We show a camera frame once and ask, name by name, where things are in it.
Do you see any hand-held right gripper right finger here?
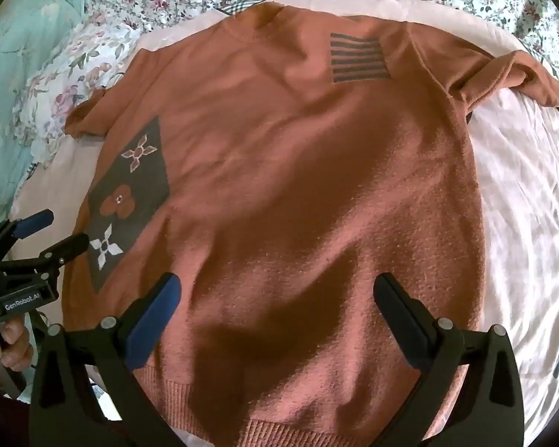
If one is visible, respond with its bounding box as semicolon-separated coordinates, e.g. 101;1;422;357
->
373;272;527;447

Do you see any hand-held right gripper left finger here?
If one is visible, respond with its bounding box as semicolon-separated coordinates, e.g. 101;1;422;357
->
30;272;182;447

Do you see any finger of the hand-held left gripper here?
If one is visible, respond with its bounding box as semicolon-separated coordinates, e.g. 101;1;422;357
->
25;233;91;282
0;209;55;254

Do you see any orange knit sweater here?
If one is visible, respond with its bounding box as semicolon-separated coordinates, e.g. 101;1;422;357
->
64;2;559;447

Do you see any person's left forearm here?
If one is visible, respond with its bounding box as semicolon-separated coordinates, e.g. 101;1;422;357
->
0;358;31;447

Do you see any person's left hand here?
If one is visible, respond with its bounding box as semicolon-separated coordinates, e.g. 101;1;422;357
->
0;320;34;373

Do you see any large-flower white cloth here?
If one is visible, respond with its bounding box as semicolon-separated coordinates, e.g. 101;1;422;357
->
18;21;143;161

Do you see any teal floral cloth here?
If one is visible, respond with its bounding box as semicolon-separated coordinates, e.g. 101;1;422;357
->
0;0;94;226

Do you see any pink bed sheet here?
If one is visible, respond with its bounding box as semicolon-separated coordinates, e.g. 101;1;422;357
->
9;0;559;447

